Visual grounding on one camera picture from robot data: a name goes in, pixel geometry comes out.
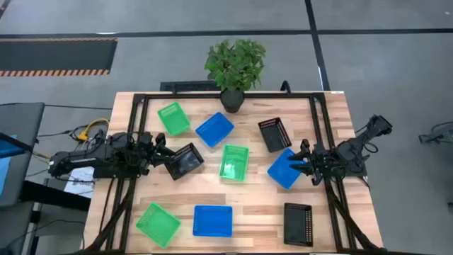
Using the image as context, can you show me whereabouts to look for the blue sheet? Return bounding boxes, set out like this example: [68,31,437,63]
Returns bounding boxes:
[0,133,18,198]

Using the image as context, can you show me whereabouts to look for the black perforated strip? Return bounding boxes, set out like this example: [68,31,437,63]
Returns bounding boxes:
[159,80,222,93]

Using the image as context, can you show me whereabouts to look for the blue plastic basket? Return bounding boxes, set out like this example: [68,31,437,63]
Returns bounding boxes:
[192,204,234,238]
[195,111,236,149]
[266,147,308,191]

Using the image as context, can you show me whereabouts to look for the grey floor device with cables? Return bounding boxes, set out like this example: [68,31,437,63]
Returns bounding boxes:
[418,121,453,145]

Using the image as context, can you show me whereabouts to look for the green leafy plant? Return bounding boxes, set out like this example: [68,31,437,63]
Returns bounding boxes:
[204,38,268,93]

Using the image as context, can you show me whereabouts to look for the yellow cable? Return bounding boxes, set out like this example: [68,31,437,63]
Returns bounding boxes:
[75,118,111,142]

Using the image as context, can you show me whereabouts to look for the white printed paper sheet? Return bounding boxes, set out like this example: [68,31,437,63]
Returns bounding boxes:
[63,166,96,199]

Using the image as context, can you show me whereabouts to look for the black floor beam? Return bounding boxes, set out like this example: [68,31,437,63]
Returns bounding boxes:
[20,179,92,213]

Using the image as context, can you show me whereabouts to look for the green plastic basket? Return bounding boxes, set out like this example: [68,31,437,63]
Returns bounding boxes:
[156,101,192,137]
[135,202,182,249]
[218,143,251,183]

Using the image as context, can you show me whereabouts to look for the black plastic basket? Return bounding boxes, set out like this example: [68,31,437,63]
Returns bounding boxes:
[257,117,293,154]
[164,142,205,181]
[283,202,314,248]

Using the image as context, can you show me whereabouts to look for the black plant pot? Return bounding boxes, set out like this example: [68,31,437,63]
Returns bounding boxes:
[219,89,246,115]

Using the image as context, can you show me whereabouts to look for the black metal table frame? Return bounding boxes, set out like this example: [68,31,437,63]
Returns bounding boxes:
[83,91,387,254]

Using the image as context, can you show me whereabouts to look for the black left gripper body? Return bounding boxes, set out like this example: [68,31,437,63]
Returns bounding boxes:
[136,131,159,176]

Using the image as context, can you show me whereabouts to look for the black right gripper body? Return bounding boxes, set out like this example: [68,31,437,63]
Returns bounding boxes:
[308,142,334,179]

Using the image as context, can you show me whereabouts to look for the black hazard-striped floor mat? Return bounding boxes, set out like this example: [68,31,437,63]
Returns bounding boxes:
[0,38,119,78]

